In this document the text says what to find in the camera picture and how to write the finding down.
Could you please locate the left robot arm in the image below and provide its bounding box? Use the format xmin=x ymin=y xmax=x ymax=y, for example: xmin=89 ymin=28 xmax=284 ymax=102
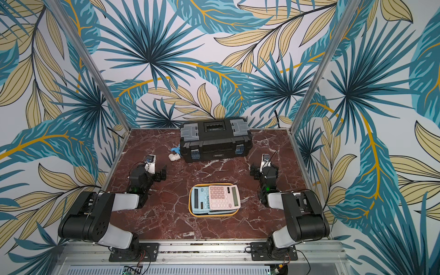
xmin=58 ymin=163 xmax=167 ymax=262

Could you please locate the black plastic toolbox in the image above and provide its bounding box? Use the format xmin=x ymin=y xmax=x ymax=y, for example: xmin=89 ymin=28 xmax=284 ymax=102
xmin=179 ymin=118 xmax=253 ymax=163

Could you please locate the white pipe fitting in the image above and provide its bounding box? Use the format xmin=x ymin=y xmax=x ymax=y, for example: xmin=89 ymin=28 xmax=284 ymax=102
xmin=168 ymin=153 xmax=181 ymax=162

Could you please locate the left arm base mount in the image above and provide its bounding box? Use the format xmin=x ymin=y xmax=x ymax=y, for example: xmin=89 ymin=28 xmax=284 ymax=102
xmin=109 ymin=242 xmax=160 ymax=262

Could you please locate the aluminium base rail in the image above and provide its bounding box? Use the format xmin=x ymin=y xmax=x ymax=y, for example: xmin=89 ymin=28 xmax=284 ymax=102
xmin=53 ymin=239 xmax=353 ymax=275

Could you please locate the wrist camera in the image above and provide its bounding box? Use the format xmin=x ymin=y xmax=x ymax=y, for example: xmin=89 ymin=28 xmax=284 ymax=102
xmin=260 ymin=154 xmax=272 ymax=173
xmin=144 ymin=155 xmax=157 ymax=174

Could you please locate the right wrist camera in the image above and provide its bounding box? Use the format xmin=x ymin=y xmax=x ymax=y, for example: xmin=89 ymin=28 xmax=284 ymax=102
xmin=260 ymin=154 xmax=272 ymax=173

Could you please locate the right aluminium frame post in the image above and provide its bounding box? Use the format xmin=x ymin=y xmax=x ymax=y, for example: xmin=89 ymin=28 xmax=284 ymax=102
xmin=289 ymin=0 xmax=360 ymax=136

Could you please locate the aluminium frame post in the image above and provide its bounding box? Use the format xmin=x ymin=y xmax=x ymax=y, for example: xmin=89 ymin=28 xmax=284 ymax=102
xmin=289 ymin=0 xmax=360 ymax=136
xmin=47 ymin=0 xmax=131 ymax=132

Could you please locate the yellow plastic tray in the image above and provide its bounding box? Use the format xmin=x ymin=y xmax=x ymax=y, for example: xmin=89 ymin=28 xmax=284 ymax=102
xmin=188 ymin=183 xmax=239 ymax=218

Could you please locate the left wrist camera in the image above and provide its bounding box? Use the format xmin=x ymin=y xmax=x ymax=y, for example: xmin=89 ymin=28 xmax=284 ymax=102
xmin=144 ymin=155 xmax=157 ymax=174

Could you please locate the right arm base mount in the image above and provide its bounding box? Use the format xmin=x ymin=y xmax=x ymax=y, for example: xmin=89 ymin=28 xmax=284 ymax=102
xmin=250 ymin=242 xmax=298 ymax=261

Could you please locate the pink calculator face down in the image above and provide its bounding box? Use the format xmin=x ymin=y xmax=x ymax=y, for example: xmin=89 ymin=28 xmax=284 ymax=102
xmin=209 ymin=185 xmax=241 ymax=211

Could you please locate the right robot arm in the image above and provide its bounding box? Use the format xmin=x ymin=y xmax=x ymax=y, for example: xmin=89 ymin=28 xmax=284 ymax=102
xmin=250 ymin=163 xmax=330 ymax=261

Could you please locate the left aluminium frame post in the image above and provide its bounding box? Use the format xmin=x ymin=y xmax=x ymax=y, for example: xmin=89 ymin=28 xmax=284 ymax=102
xmin=47 ymin=0 xmax=131 ymax=132

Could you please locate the light blue calculator face down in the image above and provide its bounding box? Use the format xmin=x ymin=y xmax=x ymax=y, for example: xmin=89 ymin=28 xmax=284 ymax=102
xmin=190 ymin=187 xmax=210 ymax=215

